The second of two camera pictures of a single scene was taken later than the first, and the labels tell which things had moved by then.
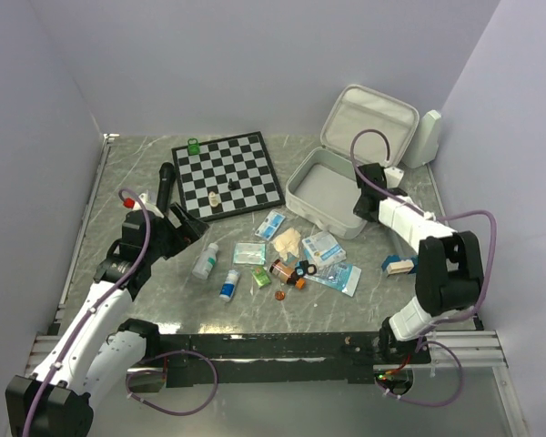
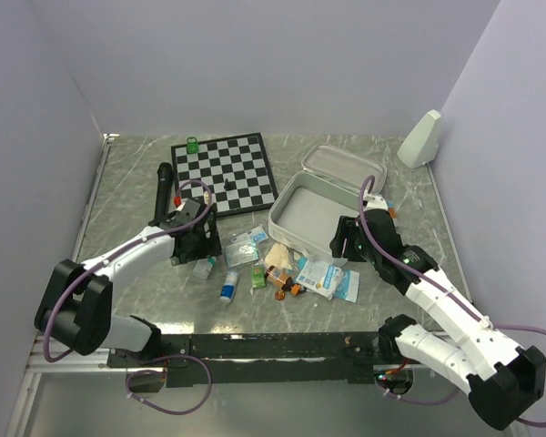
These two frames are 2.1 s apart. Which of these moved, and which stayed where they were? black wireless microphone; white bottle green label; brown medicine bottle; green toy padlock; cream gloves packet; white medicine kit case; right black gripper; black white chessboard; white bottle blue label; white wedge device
Moved: cream gloves packet; white medicine kit case; right black gripper; brown medicine bottle
Stayed: black wireless microphone; white wedge device; green toy padlock; white bottle blue label; black white chessboard; white bottle green label
